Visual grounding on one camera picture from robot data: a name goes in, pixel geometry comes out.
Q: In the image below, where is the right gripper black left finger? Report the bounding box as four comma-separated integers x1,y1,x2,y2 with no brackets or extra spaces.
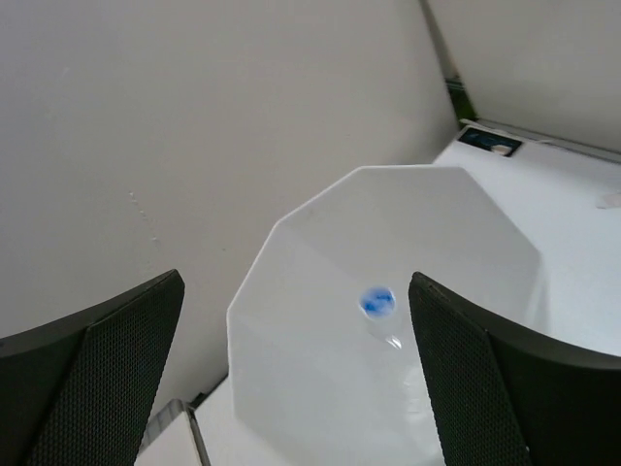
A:
1,270,185,465

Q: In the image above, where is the white octagonal bin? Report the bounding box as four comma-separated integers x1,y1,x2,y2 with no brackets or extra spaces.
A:
227,165,548,465

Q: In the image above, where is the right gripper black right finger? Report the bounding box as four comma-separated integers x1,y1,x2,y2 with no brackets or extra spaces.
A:
409,272,620,465

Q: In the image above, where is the clear unlabelled plastic bottle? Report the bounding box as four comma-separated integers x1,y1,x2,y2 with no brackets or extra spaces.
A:
359,286,420,370

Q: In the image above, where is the blue label sticker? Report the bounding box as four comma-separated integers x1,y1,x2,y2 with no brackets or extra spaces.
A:
457,127,523,157

